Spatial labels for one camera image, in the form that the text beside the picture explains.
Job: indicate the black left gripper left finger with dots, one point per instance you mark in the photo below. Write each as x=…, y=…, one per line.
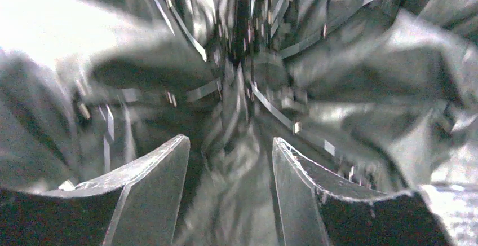
x=136, y=204

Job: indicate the lilac folding umbrella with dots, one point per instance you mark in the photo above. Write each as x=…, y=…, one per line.
x=383, y=93

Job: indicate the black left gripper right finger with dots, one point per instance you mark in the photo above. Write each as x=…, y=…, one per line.
x=318, y=207

